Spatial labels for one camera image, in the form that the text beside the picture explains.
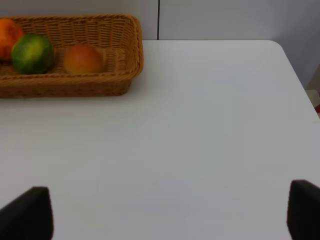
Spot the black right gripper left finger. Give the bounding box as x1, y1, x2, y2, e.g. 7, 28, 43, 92
0, 186, 54, 240

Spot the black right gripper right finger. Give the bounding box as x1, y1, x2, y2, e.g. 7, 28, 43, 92
286, 180, 320, 240

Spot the green mango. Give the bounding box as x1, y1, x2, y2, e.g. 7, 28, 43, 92
11, 34, 55, 75

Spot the orange tangerine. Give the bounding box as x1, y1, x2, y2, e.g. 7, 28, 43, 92
0, 18, 25, 61

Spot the red and blue floor object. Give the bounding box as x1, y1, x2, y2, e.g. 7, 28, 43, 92
314, 104, 320, 118

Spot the tan wicker basket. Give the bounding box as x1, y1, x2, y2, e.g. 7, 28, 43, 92
0, 13, 144, 99

